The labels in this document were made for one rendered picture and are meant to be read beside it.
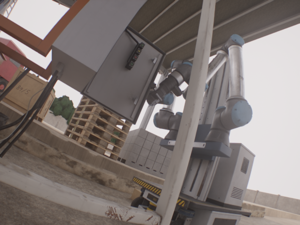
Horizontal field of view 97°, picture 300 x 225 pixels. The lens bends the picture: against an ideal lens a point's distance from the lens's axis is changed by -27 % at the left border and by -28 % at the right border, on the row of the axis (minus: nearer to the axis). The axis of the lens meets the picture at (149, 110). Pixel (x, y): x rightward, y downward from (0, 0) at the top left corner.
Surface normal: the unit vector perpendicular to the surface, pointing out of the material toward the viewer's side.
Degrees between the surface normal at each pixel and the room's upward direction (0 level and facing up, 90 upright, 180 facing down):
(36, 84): 90
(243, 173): 90
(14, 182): 90
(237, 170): 90
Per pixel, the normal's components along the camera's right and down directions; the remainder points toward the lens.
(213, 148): -0.77, -0.47
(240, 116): 0.15, -0.18
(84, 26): 0.51, -0.09
